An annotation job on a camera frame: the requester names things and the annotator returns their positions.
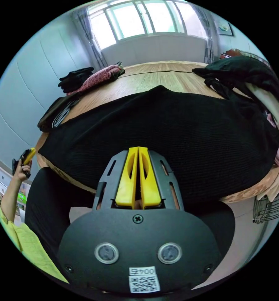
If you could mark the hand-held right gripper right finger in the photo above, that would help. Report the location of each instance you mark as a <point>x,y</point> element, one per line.
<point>149,185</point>

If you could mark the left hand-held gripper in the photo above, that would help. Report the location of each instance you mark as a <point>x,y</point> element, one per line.
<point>17,164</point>

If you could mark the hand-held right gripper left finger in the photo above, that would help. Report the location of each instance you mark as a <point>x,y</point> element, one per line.
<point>126,181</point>

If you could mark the black pants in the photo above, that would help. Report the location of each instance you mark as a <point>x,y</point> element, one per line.
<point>167,131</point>

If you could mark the person's left forearm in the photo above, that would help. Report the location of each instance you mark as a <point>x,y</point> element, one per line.
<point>11,197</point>

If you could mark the person's left hand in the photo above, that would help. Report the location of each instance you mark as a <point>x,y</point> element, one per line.
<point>22,172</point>

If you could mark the dark folded garment with stripes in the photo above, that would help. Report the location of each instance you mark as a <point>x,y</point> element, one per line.
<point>57,113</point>

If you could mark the pile of clothes black and red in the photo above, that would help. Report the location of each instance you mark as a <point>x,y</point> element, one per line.
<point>92,78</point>

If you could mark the bed with woven mat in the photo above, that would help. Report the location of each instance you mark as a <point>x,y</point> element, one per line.
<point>153,77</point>

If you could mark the grey curtain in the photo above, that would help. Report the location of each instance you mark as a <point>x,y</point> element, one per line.
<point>90,35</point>
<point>206,33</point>

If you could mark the large pile of clothes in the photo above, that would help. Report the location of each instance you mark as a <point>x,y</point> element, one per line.
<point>243,70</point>

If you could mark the window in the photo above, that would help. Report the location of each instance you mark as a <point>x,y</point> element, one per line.
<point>139,18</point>

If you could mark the framed wall picture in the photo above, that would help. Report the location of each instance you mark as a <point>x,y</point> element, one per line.
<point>224,27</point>

